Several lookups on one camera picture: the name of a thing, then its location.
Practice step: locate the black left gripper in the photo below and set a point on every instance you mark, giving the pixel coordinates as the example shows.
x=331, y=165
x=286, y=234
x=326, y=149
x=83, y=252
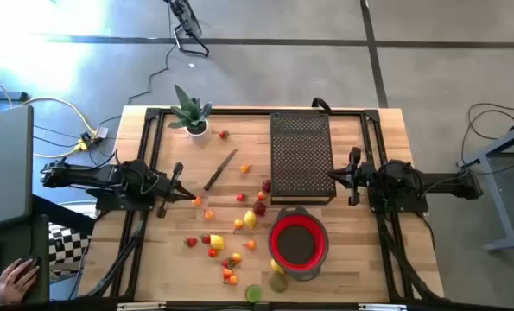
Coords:
x=166, y=190

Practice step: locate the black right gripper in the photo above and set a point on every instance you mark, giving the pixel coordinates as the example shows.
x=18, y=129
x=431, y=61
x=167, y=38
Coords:
x=356, y=177

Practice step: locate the small orange toy fruit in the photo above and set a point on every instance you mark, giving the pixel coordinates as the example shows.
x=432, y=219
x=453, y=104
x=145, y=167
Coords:
x=245, y=169
x=227, y=273
x=209, y=214
x=251, y=245
x=261, y=196
x=197, y=201
x=238, y=224
x=236, y=258
x=233, y=280

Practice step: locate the black kitchen knife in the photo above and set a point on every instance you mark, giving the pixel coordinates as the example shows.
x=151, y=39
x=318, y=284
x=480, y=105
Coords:
x=217, y=175

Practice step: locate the black perforated metal shelf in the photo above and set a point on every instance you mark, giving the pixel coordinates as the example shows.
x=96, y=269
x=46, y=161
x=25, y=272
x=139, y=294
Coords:
x=302, y=155

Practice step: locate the red toy strawberry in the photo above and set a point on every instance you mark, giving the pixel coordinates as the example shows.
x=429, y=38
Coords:
x=191, y=242
x=205, y=239
x=240, y=197
x=226, y=263
x=224, y=135

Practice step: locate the dark red toy plum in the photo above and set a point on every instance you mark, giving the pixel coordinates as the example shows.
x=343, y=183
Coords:
x=266, y=186

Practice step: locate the red grey collapsible colander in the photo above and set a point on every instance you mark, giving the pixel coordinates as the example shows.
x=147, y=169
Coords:
x=277, y=233

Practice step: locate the yellow toy lemon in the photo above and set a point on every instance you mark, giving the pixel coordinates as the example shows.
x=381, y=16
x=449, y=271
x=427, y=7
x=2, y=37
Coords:
x=276, y=268
x=250, y=219
x=217, y=242

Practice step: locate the green toy kiwi half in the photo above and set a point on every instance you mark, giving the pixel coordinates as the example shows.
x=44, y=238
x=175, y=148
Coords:
x=253, y=294

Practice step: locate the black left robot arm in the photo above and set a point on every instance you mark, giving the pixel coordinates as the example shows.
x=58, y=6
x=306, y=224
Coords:
x=88, y=177

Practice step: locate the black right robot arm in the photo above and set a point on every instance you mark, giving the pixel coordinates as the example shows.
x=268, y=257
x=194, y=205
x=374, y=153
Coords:
x=433, y=181

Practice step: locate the small red toy tomato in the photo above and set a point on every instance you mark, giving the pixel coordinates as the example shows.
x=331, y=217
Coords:
x=212, y=253

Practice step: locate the dark red toy pomegranate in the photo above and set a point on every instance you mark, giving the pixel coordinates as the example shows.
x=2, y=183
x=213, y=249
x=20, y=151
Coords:
x=259, y=209

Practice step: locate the potted aloe plant white pot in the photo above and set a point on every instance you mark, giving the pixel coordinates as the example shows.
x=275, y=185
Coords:
x=192, y=113

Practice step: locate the white yellow power plugs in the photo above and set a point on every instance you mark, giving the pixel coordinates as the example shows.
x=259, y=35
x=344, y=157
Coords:
x=101, y=131

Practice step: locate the brown whole toy kiwi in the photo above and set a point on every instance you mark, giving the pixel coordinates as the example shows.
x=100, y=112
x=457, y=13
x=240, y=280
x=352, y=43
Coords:
x=277, y=283

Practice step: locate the black white checkered board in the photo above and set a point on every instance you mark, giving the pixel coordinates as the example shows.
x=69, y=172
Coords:
x=66, y=248

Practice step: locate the black desk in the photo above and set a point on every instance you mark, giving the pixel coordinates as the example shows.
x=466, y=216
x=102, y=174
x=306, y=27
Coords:
x=42, y=233

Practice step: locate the black floor fan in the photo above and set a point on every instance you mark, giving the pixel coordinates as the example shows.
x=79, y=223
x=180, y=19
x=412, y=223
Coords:
x=187, y=19

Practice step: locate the grey metal table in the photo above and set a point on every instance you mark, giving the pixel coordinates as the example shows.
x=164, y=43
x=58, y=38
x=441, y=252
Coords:
x=507, y=243

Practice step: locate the grey desk top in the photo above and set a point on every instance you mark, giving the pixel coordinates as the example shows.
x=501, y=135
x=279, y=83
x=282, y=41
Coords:
x=4, y=168

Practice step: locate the person's hand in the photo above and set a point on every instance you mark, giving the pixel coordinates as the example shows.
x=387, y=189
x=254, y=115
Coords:
x=12, y=283

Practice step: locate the dark floor power strip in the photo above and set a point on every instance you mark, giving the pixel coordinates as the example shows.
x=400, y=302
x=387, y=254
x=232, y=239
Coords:
x=6, y=95

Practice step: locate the silver metal bracket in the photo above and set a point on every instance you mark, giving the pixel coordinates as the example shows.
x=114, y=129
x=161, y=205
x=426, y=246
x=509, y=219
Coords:
x=141, y=306
x=382, y=307

